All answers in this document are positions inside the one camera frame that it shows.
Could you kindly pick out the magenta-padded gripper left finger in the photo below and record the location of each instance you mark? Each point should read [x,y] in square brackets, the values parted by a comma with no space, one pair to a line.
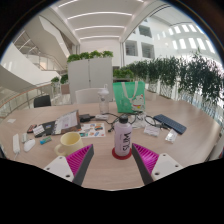
[58,166]

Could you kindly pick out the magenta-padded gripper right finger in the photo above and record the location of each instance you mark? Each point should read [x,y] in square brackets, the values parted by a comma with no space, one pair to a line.
[165,166]

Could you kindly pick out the lilac drink bottle black cap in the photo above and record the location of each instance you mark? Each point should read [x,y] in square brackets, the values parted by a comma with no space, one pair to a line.
[122,138]

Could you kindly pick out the clear plastic water bottle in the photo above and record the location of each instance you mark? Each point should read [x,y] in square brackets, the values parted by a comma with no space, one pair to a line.
[103,103]

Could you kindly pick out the pale yellow mug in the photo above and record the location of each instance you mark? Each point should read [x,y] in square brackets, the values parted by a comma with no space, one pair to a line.
[71,143]

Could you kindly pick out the small cyan object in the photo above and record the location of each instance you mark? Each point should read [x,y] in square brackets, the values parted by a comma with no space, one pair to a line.
[45,140]

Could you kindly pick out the clear white packet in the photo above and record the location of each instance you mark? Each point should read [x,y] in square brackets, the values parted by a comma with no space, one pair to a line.
[171,135]

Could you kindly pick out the white paper card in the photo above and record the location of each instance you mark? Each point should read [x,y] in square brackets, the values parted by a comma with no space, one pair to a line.
[151,130]

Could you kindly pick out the black notebook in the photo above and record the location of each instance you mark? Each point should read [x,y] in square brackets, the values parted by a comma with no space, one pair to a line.
[49,127]

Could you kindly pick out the white box with dark dots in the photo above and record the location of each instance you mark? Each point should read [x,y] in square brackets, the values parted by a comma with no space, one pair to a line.
[38,130]

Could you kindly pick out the small white charger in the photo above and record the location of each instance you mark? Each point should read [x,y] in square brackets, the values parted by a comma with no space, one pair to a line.
[24,137]

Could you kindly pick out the small red black box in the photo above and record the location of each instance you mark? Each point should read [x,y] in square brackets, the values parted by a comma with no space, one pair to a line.
[31,128]

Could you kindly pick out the black power adapter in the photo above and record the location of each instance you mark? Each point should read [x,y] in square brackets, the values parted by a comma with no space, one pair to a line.
[85,117]

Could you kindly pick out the white paper slip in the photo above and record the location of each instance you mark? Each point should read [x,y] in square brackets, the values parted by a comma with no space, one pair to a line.
[11,120]

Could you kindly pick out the black chair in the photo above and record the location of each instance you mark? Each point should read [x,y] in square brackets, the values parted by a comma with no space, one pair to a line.
[42,101]

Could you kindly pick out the white chair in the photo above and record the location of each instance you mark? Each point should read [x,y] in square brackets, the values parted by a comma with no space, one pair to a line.
[86,96]

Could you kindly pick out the green tote bag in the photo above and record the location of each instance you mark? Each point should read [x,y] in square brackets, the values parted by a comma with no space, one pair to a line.
[126,96]

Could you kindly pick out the potted green plant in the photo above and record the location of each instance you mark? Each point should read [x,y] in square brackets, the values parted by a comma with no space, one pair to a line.
[55,80]
[64,79]

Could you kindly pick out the white cabinet with plants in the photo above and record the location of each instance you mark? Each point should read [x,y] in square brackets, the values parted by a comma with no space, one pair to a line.
[90,80]

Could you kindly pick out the row of green plants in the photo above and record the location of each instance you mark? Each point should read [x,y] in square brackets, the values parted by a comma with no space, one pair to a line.
[193,76]

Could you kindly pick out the ceiling light strips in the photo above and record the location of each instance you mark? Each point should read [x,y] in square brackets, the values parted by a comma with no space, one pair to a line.
[100,14]

